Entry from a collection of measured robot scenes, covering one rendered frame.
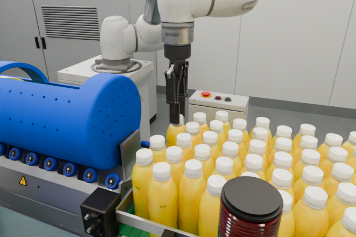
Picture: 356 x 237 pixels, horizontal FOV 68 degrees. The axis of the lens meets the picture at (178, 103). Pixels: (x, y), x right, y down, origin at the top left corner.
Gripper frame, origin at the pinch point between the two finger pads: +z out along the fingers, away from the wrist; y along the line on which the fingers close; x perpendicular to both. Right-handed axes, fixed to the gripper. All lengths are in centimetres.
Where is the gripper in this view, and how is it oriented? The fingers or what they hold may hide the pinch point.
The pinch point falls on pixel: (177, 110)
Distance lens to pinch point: 80.8
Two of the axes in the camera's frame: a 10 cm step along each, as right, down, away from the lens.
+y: -3.6, 3.6, -8.6
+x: 9.3, 1.4, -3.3
